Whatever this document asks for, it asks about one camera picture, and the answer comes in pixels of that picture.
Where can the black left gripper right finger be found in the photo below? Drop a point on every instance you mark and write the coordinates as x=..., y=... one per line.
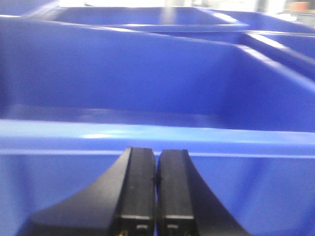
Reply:
x=186, y=204

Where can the right blue plastic bin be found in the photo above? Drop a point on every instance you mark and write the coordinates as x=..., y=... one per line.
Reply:
x=289, y=43

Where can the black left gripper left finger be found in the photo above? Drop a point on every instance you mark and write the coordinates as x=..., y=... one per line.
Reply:
x=121, y=202

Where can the large blue plastic bin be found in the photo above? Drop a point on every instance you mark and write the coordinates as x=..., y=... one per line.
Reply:
x=73, y=97

